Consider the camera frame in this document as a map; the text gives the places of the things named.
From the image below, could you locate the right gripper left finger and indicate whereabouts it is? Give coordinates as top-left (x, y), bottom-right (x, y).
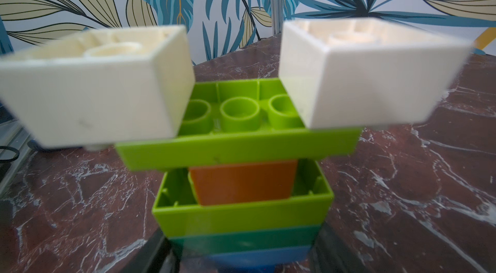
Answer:
top-left (121, 229), bottom-right (174, 273)

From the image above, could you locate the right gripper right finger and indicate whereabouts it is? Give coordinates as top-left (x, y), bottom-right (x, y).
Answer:
top-left (309, 223), bottom-right (369, 273)

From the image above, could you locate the dark green long brick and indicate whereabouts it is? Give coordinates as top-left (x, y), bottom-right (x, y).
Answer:
top-left (169, 225), bottom-right (321, 257)

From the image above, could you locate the light green long brick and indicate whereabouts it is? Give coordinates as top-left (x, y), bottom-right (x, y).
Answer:
top-left (152, 159), bottom-right (335, 238)
top-left (115, 78), bottom-right (362, 171)

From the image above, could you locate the blue brick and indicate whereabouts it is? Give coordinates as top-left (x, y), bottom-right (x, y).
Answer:
top-left (207, 245), bottom-right (311, 268)

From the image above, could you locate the small orange brick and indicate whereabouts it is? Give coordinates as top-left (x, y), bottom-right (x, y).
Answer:
top-left (189, 159), bottom-right (298, 206)

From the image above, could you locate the cream square brick large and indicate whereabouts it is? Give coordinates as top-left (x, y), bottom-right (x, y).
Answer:
top-left (1, 25), bottom-right (195, 149)

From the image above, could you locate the small cream brick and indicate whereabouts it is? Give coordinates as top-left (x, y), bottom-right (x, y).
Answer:
top-left (278, 18), bottom-right (473, 129)

